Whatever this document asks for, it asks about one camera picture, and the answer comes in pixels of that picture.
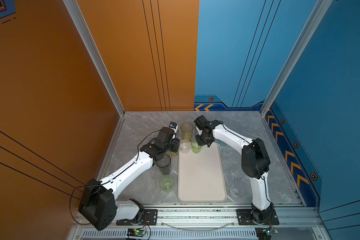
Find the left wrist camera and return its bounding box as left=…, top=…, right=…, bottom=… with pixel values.
left=169, top=122, right=179, bottom=134

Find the small clear faceted glass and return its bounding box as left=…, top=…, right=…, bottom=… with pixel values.
left=180, top=140, right=191, bottom=154

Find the left green circuit board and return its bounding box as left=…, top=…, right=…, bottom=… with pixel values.
left=126, top=228, right=147, bottom=240

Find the small green faceted glass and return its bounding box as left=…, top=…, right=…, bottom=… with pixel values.
left=191, top=140, right=202, bottom=154

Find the clear stemmed glass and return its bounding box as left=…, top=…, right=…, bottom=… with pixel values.
left=228, top=168, right=245, bottom=183

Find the green circuit board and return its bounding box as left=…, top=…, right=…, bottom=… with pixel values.
left=126, top=228, right=147, bottom=240
left=255, top=228, right=279, bottom=240

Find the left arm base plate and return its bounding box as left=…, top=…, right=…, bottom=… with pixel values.
left=116, top=209, right=158, bottom=226

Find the light green dotted cup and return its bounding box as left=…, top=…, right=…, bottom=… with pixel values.
left=159, top=175, right=174, bottom=193

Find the aluminium corner post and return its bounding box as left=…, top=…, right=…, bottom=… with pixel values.
left=62, top=0, right=126, bottom=117
left=260, top=0, right=334, bottom=117

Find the left aluminium corner post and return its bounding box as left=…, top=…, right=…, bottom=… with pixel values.
left=62, top=0, right=126, bottom=117

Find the teal textured tumbler left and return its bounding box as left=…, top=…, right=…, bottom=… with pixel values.
left=219, top=141, right=227, bottom=147

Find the yellow tumbler near tray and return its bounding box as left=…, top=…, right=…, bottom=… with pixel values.
left=168, top=151, right=179, bottom=158

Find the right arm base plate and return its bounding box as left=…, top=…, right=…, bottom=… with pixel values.
left=236, top=207, right=280, bottom=226

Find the aluminium front rail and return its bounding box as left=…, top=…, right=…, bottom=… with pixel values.
left=68, top=205, right=331, bottom=240

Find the dark smoky tumbler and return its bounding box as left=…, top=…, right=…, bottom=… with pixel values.
left=156, top=154, right=172, bottom=175

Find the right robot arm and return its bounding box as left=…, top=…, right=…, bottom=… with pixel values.
left=194, top=115, right=280, bottom=225

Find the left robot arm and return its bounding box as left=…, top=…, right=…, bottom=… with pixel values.
left=78, top=122, right=180, bottom=231

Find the right aluminium corner post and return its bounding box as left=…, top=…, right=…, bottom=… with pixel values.
left=260, top=0, right=334, bottom=117

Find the right green circuit board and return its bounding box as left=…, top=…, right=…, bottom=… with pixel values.
left=255, top=228, right=279, bottom=240

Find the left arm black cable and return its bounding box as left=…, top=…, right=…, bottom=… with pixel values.
left=67, top=129, right=160, bottom=226

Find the clear plastic cup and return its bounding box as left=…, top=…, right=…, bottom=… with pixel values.
left=230, top=181, right=247, bottom=199

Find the white rectangular tray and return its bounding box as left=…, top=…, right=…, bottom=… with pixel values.
left=178, top=143, right=227, bottom=203

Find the amber tall tumbler back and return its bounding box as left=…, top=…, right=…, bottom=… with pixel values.
left=181, top=123, right=194, bottom=142

